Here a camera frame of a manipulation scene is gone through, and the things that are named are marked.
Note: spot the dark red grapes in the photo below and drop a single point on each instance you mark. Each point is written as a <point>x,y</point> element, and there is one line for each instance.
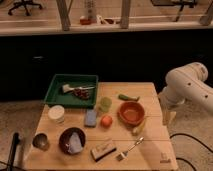
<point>82,94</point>

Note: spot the white round container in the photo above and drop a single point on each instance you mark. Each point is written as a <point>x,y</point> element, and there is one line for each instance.
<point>56,113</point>

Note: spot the crumpled blue-grey cloth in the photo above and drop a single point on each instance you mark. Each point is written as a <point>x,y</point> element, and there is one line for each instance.
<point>74,146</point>

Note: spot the small metal cup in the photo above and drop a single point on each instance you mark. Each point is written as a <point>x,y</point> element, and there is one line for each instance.
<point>41,142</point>

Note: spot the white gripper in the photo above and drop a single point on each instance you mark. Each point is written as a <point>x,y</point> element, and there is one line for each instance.
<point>168,115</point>

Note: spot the black pole stand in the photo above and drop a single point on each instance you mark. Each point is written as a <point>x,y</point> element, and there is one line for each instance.
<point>11,158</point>

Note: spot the white-handled brush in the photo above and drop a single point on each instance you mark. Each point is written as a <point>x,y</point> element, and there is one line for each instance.
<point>67,88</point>

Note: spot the blue sponge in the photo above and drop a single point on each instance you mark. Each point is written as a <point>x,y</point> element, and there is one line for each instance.
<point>90,118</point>

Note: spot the red object on shelf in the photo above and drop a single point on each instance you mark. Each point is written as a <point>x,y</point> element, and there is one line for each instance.
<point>84,21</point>

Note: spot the dark brown bowl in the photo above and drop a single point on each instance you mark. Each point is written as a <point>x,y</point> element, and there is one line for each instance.
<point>65,136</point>

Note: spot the green cucumber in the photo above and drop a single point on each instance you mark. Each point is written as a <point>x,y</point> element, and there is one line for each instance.
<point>127,98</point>

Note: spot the green plastic tray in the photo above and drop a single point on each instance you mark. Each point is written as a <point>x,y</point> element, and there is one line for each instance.
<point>56,96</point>

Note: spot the yellow banana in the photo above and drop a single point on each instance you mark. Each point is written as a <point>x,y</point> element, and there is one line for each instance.
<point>139,128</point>

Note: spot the orange bowl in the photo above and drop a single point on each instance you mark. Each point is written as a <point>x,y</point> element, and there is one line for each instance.
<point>131,113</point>

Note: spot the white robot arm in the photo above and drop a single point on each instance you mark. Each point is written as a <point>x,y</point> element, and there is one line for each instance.
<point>185,83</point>

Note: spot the wooden block eraser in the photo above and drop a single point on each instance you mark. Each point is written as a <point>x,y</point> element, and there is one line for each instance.
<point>103,149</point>

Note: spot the orange apple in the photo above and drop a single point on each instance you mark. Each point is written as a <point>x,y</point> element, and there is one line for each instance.
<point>106,121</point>

